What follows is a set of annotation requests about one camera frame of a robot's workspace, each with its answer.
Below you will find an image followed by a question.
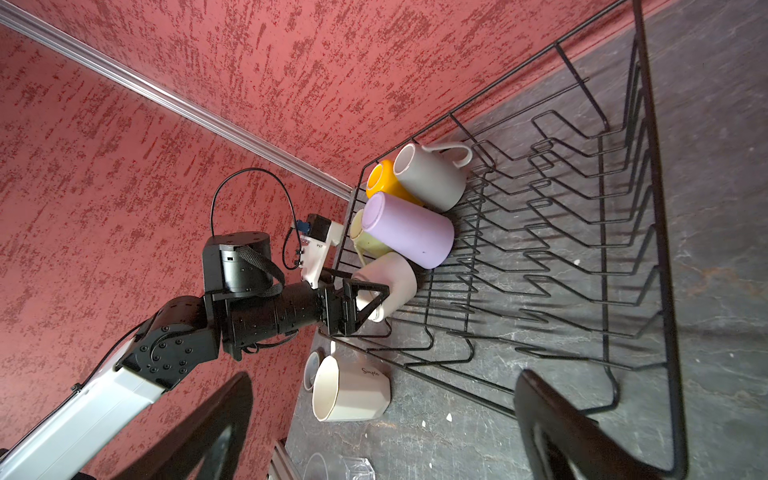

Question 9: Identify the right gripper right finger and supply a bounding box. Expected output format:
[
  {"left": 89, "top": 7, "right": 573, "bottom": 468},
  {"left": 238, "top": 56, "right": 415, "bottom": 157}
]
[{"left": 514, "top": 370, "right": 660, "bottom": 479}]

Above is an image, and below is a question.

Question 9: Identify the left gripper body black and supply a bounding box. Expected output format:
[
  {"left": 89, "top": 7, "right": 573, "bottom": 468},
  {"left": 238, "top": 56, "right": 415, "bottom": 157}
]
[{"left": 317, "top": 281, "right": 360, "bottom": 337}]

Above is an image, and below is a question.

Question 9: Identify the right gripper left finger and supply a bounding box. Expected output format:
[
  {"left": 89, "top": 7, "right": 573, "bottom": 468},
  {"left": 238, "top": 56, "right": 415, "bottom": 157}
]
[{"left": 116, "top": 372, "right": 253, "bottom": 479}]

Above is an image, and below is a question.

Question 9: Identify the red inside white mug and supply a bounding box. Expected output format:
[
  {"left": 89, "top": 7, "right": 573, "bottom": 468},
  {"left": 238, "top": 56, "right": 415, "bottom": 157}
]
[{"left": 352, "top": 252, "right": 417, "bottom": 323}]

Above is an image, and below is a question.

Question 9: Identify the pale green mug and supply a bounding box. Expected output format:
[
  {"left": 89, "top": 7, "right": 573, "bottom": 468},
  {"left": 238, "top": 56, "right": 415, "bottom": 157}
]
[{"left": 349, "top": 210, "right": 392, "bottom": 266}]

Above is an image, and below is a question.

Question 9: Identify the lilac plastic cup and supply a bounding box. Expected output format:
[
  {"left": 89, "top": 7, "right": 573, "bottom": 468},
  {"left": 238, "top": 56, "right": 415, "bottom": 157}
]
[{"left": 362, "top": 192, "right": 455, "bottom": 269}]

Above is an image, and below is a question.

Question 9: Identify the yellow mug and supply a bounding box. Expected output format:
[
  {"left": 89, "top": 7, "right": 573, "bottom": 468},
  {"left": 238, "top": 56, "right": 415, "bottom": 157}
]
[{"left": 366, "top": 160, "right": 424, "bottom": 206}]

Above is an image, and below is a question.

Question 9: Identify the grey white mug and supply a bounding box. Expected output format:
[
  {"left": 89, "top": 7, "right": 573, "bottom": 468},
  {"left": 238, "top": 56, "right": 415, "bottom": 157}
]
[{"left": 393, "top": 142, "right": 474, "bottom": 212}]

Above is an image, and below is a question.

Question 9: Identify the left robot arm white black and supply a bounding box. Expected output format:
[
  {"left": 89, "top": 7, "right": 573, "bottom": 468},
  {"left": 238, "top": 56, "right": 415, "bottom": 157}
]
[{"left": 1, "top": 215, "right": 390, "bottom": 479}]

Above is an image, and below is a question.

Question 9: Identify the cream white mug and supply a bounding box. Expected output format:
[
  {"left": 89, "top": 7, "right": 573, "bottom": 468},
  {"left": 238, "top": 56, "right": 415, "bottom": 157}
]
[{"left": 311, "top": 341, "right": 392, "bottom": 422}]

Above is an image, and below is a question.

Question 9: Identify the clear glass cup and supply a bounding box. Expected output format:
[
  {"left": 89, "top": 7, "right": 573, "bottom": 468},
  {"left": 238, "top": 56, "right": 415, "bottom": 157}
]
[{"left": 302, "top": 452, "right": 376, "bottom": 480}]

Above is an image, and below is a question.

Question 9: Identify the black wire dish rack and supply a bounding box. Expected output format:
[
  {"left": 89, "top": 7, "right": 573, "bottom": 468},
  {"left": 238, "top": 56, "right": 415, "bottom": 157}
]
[{"left": 341, "top": 1, "right": 689, "bottom": 479}]

